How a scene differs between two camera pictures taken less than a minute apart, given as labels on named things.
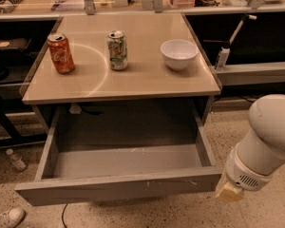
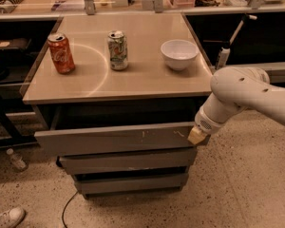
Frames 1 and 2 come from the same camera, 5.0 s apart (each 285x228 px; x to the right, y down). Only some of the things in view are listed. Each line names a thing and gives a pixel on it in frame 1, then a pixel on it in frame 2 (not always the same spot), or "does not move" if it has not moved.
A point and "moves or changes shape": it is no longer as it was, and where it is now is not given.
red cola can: x=61 y=53 does not move
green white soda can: x=118 y=49 does not move
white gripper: x=242 y=174 -> x=206 y=123
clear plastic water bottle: x=15 y=160 does not move
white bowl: x=179 y=53 does not move
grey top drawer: x=124 y=153 moves or changes shape
